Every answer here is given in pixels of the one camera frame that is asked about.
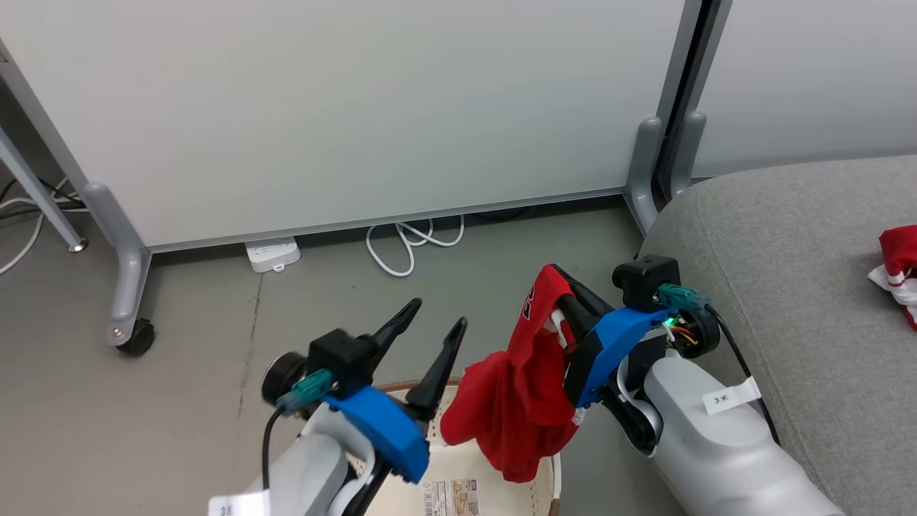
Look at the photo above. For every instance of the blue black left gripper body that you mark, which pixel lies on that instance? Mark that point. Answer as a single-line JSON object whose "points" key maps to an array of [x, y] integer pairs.
{"points": [[390, 430]]}

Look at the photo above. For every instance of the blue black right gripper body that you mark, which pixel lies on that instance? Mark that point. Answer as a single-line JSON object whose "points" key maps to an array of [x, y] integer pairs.
{"points": [[609, 344]]}

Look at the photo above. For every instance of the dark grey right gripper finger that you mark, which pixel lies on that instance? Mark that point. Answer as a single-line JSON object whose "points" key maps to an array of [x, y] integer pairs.
{"points": [[579, 326], [584, 297]]}

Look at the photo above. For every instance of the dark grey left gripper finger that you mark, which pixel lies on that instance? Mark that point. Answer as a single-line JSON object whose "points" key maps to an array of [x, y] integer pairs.
{"points": [[395, 326], [438, 373]]}

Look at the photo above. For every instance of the red white garment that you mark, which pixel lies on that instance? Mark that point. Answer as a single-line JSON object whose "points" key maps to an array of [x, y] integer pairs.
{"points": [[899, 251]]}

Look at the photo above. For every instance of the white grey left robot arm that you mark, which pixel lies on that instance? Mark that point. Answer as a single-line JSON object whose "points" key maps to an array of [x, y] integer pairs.
{"points": [[308, 466]]}

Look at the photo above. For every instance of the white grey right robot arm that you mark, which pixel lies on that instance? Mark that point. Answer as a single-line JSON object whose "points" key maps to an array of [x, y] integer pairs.
{"points": [[716, 459]]}

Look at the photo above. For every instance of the grey fabric sofa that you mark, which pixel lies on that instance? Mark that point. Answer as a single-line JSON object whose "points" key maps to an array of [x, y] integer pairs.
{"points": [[802, 251]]}

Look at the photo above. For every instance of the white woven-rim laundry basket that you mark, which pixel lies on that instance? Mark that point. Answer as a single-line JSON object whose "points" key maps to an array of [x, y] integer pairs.
{"points": [[466, 466]]}

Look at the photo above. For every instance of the barcode label sticker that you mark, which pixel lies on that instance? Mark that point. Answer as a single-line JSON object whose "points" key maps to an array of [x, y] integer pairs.
{"points": [[451, 498]]}

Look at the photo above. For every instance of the grey partition leg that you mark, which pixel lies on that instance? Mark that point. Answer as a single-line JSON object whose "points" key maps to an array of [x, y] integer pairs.
{"points": [[645, 172], [129, 272], [689, 150]]}

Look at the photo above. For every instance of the white power strip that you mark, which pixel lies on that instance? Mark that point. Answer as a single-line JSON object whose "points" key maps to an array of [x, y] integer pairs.
{"points": [[271, 254]]}

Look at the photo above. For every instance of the wide white partition panel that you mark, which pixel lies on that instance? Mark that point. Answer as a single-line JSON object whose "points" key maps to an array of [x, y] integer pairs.
{"points": [[358, 107]]}

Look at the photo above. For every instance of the black caster wheel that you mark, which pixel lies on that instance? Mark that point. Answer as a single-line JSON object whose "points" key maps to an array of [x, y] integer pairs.
{"points": [[140, 338]]}

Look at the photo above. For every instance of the grey metal stand leg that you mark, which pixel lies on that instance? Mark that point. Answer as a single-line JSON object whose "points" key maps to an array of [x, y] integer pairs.
{"points": [[36, 190]]}

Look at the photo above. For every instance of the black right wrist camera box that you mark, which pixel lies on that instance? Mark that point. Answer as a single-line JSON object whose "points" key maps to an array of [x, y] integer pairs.
{"points": [[645, 279]]}

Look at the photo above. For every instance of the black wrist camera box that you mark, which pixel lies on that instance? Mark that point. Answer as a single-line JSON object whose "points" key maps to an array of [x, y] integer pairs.
{"points": [[340, 358], [645, 279]]}

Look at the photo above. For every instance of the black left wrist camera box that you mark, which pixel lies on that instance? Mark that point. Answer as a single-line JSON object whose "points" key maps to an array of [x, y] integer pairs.
{"points": [[340, 358]]}

